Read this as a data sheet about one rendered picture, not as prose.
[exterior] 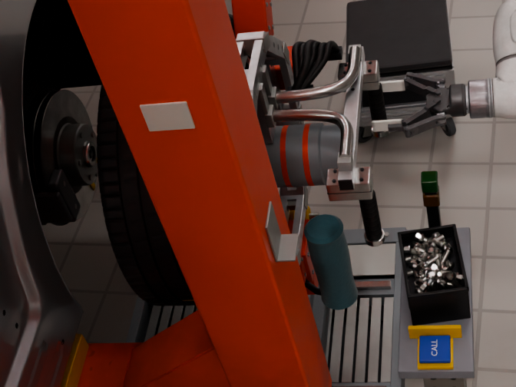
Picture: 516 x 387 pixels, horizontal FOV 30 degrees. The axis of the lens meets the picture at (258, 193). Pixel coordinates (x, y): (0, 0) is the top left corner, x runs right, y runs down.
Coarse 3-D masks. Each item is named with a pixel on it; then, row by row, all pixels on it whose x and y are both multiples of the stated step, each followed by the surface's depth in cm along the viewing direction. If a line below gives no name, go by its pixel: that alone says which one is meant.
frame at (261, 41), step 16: (256, 32) 207; (240, 48) 204; (256, 48) 203; (272, 48) 213; (256, 64) 199; (272, 64) 230; (288, 64) 231; (256, 80) 198; (272, 80) 232; (288, 80) 232; (256, 96) 196; (256, 112) 195; (288, 192) 242; (304, 192) 241; (288, 208) 242; (304, 208) 241
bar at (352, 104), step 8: (360, 64) 214; (360, 72) 212; (360, 80) 211; (352, 88) 209; (360, 88) 210; (352, 96) 208; (360, 96) 209; (352, 104) 206; (360, 104) 208; (344, 112) 205; (352, 112) 204; (352, 120) 202; (352, 144) 197; (352, 152) 196; (352, 168) 193; (344, 176) 192; (352, 176) 191; (344, 184) 192; (352, 184) 192
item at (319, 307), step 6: (318, 300) 277; (318, 306) 275; (324, 306) 272; (318, 312) 274; (324, 312) 272; (318, 318) 273; (324, 318) 271; (318, 324) 271; (324, 324) 271; (318, 330) 270; (324, 330) 270; (324, 336) 270; (324, 342) 269; (324, 348) 269
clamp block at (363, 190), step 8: (336, 168) 198; (360, 168) 196; (368, 168) 196; (328, 176) 197; (336, 176) 196; (360, 176) 195; (368, 176) 194; (328, 184) 195; (336, 184) 195; (360, 184) 194; (368, 184) 193; (328, 192) 196; (336, 192) 196; (344, 192) 196; (352, 192) 195; (360, 192) 195; (368, 192) 195; (336, 200) 198
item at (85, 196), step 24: (48, 96) 228; (72, 96) 237; (48, 120) 223; (72, 120) 236; (48, 144) 223; (72, 144) 226; (96, 144) 238; (48, 168) 222; (72, 168) 227; (96, 168) 238
